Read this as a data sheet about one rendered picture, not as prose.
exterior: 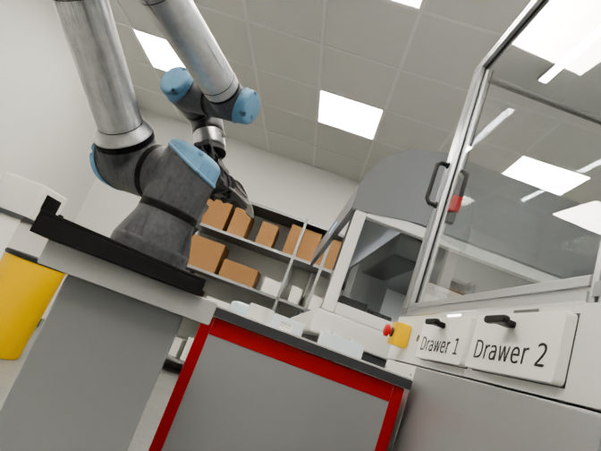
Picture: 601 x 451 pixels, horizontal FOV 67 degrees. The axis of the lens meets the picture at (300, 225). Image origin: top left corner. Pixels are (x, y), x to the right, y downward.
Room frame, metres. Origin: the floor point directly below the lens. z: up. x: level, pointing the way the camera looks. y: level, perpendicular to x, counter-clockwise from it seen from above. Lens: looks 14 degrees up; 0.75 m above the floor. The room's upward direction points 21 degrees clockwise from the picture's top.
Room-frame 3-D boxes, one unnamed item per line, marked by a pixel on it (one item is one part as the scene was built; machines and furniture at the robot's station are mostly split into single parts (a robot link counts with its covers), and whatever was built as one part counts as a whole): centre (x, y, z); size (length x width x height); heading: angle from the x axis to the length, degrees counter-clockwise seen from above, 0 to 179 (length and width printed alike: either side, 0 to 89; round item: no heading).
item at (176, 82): (0.94, 0.33, 1.17); 0.11 x 0.11 x 0.08; 67
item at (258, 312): (1.29, 0.02, 0.78); 0.07 x 0.07 x 0.04
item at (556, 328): (0.79, -0.43, 0.87); 0.29 x 0.02 x 0.11; 0
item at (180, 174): (0.88, 0.25, 0.96); 0.13 x 0.12 x 0.14; 67
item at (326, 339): (1.35, -0.23, 0.78); 0.12 x 0.08 x 0.04; 88
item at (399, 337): (1.44, -0.41, 0.88); 0.07 x 0.05 x 0.07; 0
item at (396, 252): (2.82, -0.77, 1.13); 1.78 x 1.14 x 0.45; 0
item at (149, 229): (0.88, 0.25, 0.85); 0.15 x 0.15 x 0.10
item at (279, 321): (1.73, -0.08, 0.79); 0.13 x 0.09 x 0.05; 89
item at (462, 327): (1.11, -0.43, 0.87); 0.29 x 0.02 x 0.11; 0
